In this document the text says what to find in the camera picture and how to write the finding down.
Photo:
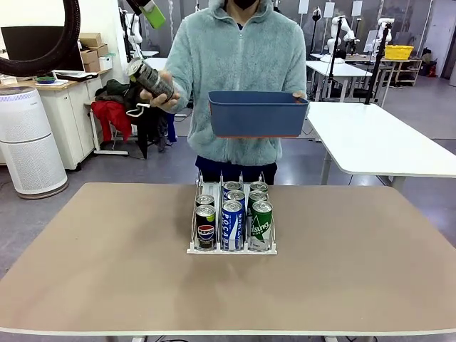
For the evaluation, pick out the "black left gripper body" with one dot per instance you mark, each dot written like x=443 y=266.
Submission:
x=134 y=5

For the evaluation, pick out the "black Pepsi can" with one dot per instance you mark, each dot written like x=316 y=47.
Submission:
x=204 y=200
x=205 y=231
x=149 y=78

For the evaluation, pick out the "blue plastic bin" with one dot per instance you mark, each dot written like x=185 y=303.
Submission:
x=256 y=117

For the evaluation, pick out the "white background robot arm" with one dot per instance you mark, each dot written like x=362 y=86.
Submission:
x=134 y=35
x=383 y=35
x=347 y=33

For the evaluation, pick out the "person's left forearm teal sleeve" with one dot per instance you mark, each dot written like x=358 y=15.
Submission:
x=297 y=76

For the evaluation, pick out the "person's right forearm teal sleeve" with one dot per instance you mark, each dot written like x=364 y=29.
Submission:
x=181 y=85

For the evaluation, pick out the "person's right hand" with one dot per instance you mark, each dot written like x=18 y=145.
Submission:
x=167 y=103

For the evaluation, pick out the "person's left hand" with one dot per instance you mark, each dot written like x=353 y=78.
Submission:
x=300 y=95

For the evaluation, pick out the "white background desk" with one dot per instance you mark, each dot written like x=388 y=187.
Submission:
x=156 y=62
x=347 y=71

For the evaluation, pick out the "large cardboard box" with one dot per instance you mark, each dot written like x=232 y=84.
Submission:
x=89 y=40

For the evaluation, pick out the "white storage box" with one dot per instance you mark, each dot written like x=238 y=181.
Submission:
x=105 y=63

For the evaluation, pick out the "medium cardboard box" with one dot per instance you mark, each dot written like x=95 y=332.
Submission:
x=89 y=56

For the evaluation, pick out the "small cardboard box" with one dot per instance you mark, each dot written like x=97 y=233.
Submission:
x=92 y=66

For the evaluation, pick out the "dark green jacket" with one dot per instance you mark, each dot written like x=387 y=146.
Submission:
x=115 y=87

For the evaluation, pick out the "black keyboard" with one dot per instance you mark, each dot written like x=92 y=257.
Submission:
x=76 y=75

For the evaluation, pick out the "person in teal fleece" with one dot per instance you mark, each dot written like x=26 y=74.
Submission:
x=238 y=60

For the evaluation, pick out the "black computer monitor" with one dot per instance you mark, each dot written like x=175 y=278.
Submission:
x=35 y=42

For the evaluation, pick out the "black jacket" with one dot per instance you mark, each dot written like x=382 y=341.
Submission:
x=149 y=124

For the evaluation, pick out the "blue jacket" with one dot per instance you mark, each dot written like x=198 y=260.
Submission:
x=171 y=124

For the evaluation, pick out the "red jacket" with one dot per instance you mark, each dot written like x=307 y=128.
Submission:
x=112 y=117

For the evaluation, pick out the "green bowl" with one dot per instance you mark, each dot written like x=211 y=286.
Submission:
x=45 y=79

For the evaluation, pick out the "white cabinet desk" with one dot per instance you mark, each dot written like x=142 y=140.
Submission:
x=71 y=117

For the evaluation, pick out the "white rolling side table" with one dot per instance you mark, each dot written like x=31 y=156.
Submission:
x=96 y=142

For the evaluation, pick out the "white cylindrical air purifier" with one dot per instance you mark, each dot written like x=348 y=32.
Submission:
x=28 y=142

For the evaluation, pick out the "yellow plastic basket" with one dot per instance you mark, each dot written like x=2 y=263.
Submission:
x=399 y=52

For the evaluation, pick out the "white rounded table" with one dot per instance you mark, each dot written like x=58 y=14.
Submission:
x=377 y=142

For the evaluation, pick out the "wooden shelf unit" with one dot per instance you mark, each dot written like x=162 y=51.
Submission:
x=406 y=71

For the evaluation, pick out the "red fire extinguisher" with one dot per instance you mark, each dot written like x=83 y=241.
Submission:
x=431 y=69

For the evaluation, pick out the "black camera stand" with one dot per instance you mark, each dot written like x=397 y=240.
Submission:
x=378 y=64
x=334 y=50

